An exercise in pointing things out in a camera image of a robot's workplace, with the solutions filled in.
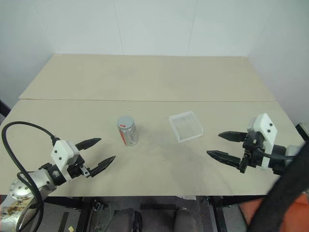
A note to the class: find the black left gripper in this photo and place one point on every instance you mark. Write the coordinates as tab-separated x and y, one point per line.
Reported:
76	169

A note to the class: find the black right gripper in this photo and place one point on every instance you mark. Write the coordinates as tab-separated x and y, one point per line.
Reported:
253	154

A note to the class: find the white plastic bottle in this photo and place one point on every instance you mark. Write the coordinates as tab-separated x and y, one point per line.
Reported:
130	137

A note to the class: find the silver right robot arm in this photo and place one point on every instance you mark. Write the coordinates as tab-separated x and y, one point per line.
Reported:
281	152

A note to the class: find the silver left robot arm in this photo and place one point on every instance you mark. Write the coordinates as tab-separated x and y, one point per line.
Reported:
21	188

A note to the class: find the clear square plastic container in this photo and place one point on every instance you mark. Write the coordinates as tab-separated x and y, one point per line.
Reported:
186	128

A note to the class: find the beige table cover sheet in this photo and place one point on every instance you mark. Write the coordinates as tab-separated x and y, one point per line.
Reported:
154	174
154	77

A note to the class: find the black floor tape strip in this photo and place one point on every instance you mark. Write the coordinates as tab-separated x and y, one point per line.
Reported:
65	221

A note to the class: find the black silver object beside table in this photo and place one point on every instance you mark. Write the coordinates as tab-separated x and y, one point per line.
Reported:
303	130

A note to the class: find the dark grey rounded shape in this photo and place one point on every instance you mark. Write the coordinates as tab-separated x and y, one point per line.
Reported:
184	220

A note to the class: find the orange object under table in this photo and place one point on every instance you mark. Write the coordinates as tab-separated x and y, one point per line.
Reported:
299	212

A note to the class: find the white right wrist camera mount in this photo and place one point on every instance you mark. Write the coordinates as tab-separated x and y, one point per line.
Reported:
265	128

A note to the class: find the small metal bracket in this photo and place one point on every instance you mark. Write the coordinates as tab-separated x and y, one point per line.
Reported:
98	206

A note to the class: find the black metal table frame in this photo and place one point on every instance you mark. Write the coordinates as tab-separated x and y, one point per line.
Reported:
217	212

